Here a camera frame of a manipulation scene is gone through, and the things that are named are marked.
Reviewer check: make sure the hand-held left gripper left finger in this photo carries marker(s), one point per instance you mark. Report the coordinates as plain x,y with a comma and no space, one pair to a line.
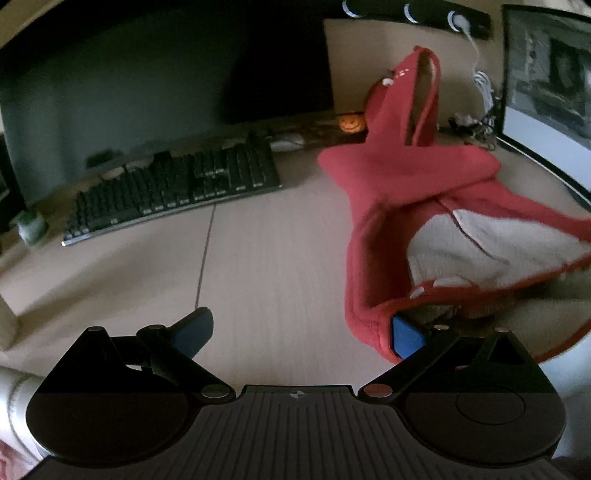
196,331

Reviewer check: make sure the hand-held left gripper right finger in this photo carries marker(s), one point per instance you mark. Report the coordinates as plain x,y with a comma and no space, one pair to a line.
406,337

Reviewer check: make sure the dark computer monitor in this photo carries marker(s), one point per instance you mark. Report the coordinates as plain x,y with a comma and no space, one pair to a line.
138,83

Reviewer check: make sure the black power strip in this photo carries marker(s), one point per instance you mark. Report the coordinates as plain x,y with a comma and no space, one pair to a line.
482,23

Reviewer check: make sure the white computer mouse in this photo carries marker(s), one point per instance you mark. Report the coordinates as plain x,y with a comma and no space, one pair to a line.
286,141

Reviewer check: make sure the orange pumpkin toy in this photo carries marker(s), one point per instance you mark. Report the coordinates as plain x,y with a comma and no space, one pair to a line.
349,123

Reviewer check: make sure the black keyboard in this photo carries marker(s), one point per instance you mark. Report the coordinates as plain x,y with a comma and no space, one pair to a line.
175,189

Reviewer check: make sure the red hooded garment with pompoms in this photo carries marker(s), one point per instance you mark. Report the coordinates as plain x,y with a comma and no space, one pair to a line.
369,175

